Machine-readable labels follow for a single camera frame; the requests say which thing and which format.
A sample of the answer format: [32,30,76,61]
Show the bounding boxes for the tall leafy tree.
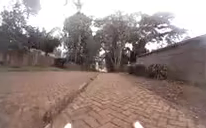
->
[62,11,102,71]

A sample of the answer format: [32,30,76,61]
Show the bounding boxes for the dark gutter strip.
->
[40,73,100,128]

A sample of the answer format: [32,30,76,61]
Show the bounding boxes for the brown wall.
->
[0,48,57,68]

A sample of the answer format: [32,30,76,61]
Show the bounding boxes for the red brick path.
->
[44,72,205,128]

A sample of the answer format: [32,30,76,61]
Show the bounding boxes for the grass strip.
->
[0,64,69,73]

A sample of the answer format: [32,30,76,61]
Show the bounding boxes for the row of trees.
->
[0,0,64,56]

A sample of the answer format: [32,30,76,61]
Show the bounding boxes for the robot's own part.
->
[63,122,73,128]
[133,120,145,128]

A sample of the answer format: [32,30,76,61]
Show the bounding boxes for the dirt verge with stones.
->
[122,72,206,128]

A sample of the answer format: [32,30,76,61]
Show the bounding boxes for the forked-trunk tree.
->
[92,11,189,73]

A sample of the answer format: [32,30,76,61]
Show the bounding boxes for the grey stone wall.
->
[135,31,206,84]

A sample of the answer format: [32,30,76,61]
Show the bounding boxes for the red brick road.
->
[0,69,99,128]

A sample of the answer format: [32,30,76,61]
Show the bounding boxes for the bush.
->
[127,62,170,81]

